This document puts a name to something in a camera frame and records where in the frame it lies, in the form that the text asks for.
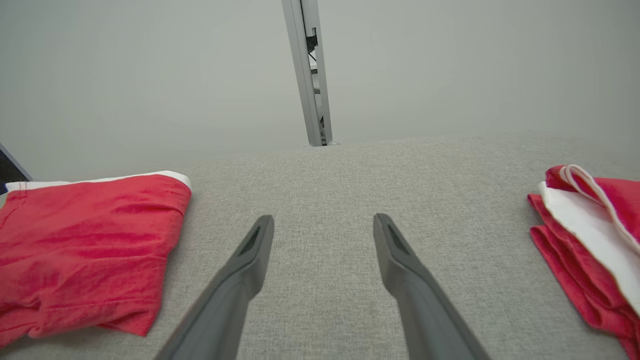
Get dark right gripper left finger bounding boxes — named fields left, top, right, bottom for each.
left=152, top=214, right=275, bottom=360

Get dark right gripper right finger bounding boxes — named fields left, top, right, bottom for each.
left=372, top=213, right=492, bottom=360

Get red shirt white striped sleeves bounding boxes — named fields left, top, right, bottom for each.
left=527, top=164, right=640, bottom=360

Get grey aluminium partition post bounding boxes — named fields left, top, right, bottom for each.
left=281, top=0, right=334, bottom=147

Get red shirt navy lettering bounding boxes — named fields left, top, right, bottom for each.
left=0, top=170, right=193, bottom=348

